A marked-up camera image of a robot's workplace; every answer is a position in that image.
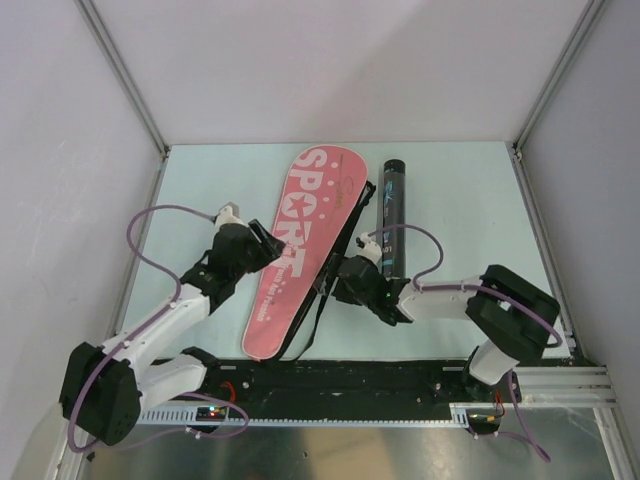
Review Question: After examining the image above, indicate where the aluminium frame post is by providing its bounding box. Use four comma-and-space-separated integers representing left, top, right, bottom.
75, 0, 170, 160
512, 0, 610, 160

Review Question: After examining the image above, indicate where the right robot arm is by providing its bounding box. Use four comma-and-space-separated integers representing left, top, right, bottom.
333, 255, 563, 401

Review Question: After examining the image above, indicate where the right aluminium frame post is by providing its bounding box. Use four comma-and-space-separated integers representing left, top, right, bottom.
512, 0, 610, 160

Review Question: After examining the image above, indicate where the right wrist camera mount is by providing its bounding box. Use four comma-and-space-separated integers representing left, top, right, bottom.
356, 233, 382, 265

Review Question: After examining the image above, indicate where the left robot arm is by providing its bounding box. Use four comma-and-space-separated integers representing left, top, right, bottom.
59, 220, 285, 453

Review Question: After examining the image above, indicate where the left aluminium frame post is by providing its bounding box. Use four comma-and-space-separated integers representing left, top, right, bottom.
75, 0, 170, 160

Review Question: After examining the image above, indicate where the pink racket cover bag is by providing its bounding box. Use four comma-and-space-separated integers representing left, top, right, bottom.
242, 145, 372, 361

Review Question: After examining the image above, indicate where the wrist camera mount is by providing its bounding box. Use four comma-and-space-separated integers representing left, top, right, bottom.
356, 233, 382, 265
213, 202, 246, 229

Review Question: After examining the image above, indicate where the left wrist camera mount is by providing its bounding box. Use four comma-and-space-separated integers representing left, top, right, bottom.
213, 202, 246, 229

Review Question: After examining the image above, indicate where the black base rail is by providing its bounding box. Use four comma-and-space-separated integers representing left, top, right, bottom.
197, 360, 522, 423

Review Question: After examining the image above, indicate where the black shuttlecock tube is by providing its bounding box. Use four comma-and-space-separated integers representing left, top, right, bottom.
381, 159, 406, 278

